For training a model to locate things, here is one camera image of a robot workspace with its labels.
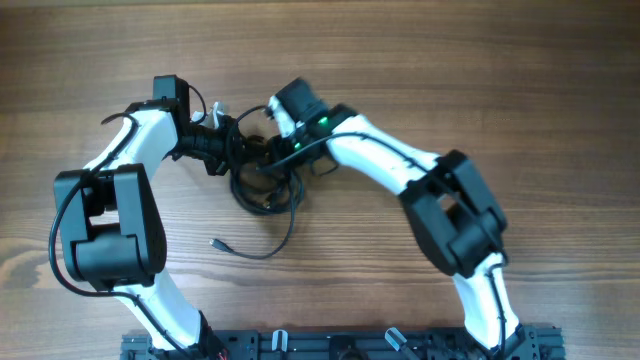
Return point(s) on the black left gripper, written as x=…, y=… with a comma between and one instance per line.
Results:
x=219, y=165

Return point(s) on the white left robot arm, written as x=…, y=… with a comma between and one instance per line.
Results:
x=107, y=239

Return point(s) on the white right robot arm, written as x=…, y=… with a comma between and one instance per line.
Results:
x=454, y=217

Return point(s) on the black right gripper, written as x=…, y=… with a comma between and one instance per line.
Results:
x=281, y=150

